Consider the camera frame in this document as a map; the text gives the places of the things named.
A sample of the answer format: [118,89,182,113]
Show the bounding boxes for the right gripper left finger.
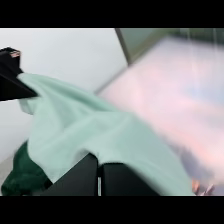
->
[39,152,100,197]

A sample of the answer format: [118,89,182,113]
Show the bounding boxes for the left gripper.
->
[0,46,39,103]

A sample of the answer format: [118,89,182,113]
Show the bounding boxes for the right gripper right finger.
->
[101,162,162,197]

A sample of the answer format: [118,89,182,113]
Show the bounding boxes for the mint green shirt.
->
[17,72,196,197]

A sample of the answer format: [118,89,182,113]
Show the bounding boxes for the dark green garment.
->
[0,140,54,197]

